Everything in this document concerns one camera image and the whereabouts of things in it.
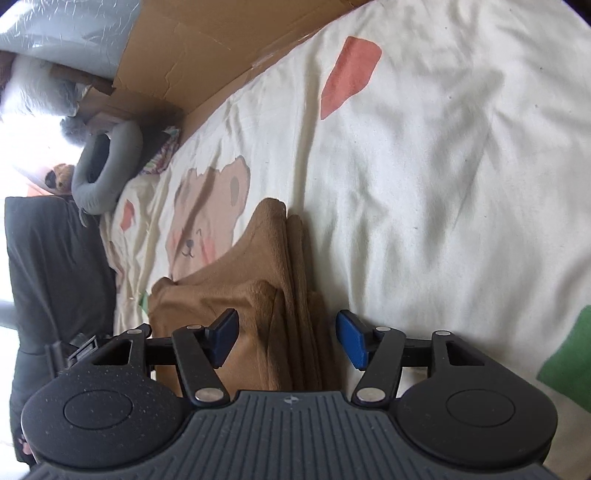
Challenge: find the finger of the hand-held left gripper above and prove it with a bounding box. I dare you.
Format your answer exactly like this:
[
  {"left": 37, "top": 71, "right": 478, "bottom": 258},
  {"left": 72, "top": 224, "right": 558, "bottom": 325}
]
[{"left": 67, "top": 333, "right": 100, "bottom": 365}]

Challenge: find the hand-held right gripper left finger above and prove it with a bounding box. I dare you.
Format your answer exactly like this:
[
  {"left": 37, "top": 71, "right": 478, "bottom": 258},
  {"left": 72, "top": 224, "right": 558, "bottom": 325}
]
[{"left": 95, "top": 308, "right": 240, "bottom": 408}]

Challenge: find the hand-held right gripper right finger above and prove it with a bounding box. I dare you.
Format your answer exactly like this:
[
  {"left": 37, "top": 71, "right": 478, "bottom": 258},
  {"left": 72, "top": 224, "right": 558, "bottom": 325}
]
[{"left": 335, "top": 310, "right": 485, "bottom": 408}]

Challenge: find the brown shirt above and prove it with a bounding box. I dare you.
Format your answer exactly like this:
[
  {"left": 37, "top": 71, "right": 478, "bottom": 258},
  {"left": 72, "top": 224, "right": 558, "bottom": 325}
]
[{"left": 148, "top": 198, "right": 345, "bottom": 398}]

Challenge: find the dark grey pillow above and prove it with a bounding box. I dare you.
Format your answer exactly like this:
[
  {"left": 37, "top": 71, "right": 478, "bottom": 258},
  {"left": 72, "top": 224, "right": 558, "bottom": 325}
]
[{"left": 4, "top": 196, "right": 117, "bottom": 356}]

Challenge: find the dark paw-print cloth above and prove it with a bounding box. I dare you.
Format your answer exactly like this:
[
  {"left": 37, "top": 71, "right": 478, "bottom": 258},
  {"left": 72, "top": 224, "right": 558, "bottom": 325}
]
[{"left": 9, "top": 357, "right": 51, "bottom": 467}]

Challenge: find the grey U-shaped pillow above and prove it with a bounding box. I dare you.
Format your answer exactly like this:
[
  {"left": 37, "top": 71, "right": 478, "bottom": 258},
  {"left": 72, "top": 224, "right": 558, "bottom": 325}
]
[{"left": 71, "top": 121, "right": 144, "bottom": 215}]

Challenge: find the pink curtain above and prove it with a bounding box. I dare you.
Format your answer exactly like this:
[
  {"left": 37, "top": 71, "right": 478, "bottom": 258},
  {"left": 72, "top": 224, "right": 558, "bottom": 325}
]
[{"left": 18, "top": 157, "right": 61, "bottom": 197}]

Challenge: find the bear printed bed sheet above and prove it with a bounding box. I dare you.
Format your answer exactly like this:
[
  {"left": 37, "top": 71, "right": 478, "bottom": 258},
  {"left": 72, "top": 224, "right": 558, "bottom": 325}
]
[{"left": 99, "top": 0, "right": 591, "bottom": 467}]

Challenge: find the brown teddy bear toy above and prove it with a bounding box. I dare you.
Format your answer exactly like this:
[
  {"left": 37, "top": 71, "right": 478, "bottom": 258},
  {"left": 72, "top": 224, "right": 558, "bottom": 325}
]
[{"left": 44, "top": 164, "right": 75, "bottom": 192}]

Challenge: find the colourful patterned cloth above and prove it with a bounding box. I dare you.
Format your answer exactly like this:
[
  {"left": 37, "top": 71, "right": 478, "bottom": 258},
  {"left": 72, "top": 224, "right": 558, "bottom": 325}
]
[{"left": 141, "top": 126, "right": 181, "bottom": 175}]

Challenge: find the grey fluffy toy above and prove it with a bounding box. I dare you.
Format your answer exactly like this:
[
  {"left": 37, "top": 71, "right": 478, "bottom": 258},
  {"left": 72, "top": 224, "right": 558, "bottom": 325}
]
[{"left": 55, "top": 76, "right": 90, "bottom": 143}]

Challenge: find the small cardboard box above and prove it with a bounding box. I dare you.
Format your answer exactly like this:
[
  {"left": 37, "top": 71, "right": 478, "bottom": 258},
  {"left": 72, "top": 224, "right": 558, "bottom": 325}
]
[{"left": 51, "top": 65, "right": 183, "bottom": 134}]

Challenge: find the large brown cardboard sheet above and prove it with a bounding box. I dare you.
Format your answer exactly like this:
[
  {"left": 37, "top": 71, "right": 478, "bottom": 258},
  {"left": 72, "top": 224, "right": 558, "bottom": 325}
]
[{"left": 113, "top": 0, "right": 370, "bottom": 139}]

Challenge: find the light blue wrapped bundle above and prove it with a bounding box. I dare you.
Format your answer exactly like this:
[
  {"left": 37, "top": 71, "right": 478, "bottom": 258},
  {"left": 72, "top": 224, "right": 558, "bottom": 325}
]
[{"left": 0, "top": 0, "right": 144, "bottom": 81}]

